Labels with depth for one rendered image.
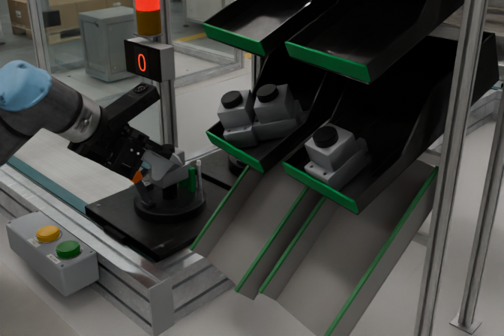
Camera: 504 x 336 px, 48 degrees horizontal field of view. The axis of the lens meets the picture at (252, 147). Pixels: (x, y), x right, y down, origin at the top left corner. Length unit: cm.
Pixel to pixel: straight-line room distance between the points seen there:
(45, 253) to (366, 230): 56
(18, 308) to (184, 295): 30
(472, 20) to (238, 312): 63
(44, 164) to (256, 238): 74
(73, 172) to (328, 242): 77
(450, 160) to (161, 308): 52
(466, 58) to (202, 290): 60
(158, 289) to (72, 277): 17
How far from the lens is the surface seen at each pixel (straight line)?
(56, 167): 147
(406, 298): 110
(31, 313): 110
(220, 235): 93
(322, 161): 69
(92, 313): 107
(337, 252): 82
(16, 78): 86
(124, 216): 111
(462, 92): 70
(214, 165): 128
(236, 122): 80
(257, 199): 92
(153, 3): 120
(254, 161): 75
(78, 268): 103
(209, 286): 104
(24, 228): 115
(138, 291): 97
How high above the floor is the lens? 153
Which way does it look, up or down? 24 degrees down
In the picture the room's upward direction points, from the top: straight up
